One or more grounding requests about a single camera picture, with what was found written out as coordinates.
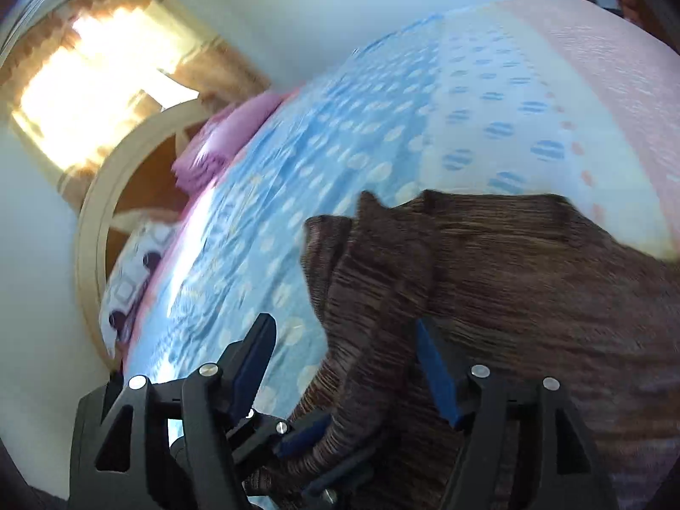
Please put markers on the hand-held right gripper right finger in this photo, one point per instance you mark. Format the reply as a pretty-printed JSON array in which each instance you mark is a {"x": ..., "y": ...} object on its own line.
[{"x": 435, "y": 377}]

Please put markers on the brown knit sweater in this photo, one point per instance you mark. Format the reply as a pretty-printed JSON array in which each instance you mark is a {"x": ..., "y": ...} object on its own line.
[{"x": 504, "y": 303}]

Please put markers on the polka-dot bedsheet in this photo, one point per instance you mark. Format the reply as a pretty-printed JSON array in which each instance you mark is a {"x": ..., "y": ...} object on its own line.
[{"x": 398, "y": 117}]

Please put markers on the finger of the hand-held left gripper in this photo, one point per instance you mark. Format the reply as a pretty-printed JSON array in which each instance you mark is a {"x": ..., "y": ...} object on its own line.
[
  {"x": 340, "y": 475},
  {"x": 303, "y": 433}
]

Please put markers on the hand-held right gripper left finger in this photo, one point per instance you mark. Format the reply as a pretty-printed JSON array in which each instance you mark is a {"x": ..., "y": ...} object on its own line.
[{"x": 249, "y": 377}]

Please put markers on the yellow patterned curtain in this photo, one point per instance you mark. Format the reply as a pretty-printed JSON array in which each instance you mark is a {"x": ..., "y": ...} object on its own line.
[{"x": 106, "y": 90}]

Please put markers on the printed pillow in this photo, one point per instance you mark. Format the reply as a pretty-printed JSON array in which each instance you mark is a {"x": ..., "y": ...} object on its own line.
[{"x": 133, "y": 281}]

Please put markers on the folded pink blanket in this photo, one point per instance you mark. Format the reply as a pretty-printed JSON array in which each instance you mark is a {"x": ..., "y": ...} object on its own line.
[{"x": 223, "y": 138}]

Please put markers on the cream wooden headboard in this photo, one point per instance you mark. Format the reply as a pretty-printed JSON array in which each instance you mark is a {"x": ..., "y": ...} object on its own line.
[{"x": 101, "y": 223}]

